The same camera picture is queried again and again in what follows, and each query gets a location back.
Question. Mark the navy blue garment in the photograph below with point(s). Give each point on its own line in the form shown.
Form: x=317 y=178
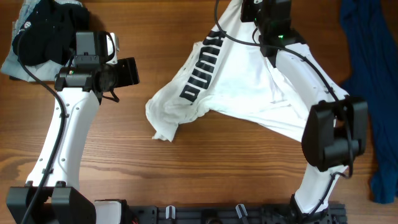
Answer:
x=373 y=55

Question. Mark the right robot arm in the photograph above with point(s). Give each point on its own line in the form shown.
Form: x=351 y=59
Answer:
x=335 y=131

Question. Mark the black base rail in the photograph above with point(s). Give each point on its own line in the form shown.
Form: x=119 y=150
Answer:
x=224 y=214

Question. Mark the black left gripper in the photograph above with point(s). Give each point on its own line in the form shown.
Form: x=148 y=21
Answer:
x=129 y=72

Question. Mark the white Puma t-shirt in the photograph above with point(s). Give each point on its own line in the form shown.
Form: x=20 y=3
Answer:
x=227 y=74

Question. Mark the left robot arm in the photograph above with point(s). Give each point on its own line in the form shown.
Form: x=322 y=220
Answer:
x=51 y=192

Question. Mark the black garment with logo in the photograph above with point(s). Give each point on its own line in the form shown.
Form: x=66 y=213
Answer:
x=49 y=31

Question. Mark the light blue folded garment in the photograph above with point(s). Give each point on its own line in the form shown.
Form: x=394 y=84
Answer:
x=44 y=71

